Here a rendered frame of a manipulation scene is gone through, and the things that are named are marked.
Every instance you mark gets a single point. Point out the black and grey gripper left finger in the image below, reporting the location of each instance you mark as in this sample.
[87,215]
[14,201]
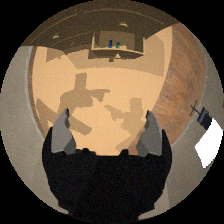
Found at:
[58,143]

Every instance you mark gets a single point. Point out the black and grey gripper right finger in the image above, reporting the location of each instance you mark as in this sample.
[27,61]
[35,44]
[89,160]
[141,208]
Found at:
[154,146]

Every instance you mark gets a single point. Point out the tan wooden chest of drawers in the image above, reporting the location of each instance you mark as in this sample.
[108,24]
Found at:
[81,14]

